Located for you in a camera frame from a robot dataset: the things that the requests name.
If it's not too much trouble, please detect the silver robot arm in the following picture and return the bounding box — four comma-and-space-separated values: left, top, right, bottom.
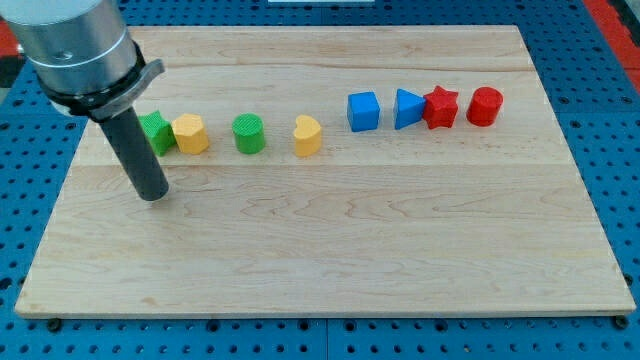
1, 0, 165, 122

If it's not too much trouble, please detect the yellow heart block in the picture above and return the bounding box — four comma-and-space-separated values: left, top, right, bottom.
293, 114, 322, 157

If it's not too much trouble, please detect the wooden board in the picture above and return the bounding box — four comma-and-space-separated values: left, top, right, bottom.
15, 25, 636, 319

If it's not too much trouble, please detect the blue cube block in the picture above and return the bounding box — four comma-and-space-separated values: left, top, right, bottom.
347, 91, 380, 132

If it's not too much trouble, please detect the green cylinder block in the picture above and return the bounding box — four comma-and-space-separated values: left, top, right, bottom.
232, 113, 266, 154

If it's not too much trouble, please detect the blue triangle block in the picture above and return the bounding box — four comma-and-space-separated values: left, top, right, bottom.
394, 88, 426, 130

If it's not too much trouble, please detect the yellow hexagon block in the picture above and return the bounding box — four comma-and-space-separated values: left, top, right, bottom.
171, 114, 210, 155

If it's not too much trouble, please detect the red star block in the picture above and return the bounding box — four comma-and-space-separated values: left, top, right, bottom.
422, 85, 459, 130

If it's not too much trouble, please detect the green star block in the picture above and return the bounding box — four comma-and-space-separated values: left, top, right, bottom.
138, 111, 176, 156

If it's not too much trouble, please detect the red cylinder block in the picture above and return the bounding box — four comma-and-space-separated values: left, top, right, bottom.
466, 86, 504, 127

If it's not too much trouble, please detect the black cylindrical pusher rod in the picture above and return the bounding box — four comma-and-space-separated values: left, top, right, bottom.
99, 108, 169, 201

